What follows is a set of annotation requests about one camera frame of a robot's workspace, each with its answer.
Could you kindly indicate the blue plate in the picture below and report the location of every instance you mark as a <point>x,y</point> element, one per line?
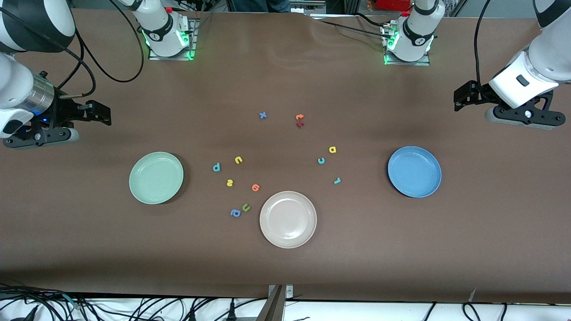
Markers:
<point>414,171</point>

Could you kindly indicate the blue foam letter a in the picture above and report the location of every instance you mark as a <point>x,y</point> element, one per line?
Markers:
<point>235,213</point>

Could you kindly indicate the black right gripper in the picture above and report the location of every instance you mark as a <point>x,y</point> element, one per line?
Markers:
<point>64,111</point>

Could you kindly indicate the green plate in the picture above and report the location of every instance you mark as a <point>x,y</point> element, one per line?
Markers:
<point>156,178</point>

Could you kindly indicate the person in blue jeans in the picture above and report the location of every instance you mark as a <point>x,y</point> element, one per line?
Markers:
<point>261,4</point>

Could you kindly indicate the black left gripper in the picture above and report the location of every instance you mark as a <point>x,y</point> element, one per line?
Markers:
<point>482,94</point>

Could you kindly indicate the white tape scrap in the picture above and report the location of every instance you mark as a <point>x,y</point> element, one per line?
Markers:
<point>472,294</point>

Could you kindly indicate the red box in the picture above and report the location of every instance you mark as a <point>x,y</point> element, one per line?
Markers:
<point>392,4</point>

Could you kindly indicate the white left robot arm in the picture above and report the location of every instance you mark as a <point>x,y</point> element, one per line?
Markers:
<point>548,49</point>

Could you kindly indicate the black power plug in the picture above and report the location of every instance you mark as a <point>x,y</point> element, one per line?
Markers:
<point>231,310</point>

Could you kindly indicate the metal table bracket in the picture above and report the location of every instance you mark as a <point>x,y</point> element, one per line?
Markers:
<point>277,305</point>

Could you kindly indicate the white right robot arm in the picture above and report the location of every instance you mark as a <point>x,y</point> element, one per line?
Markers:
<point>13,89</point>

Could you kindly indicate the beige plate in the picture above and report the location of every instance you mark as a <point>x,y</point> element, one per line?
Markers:
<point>288,219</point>

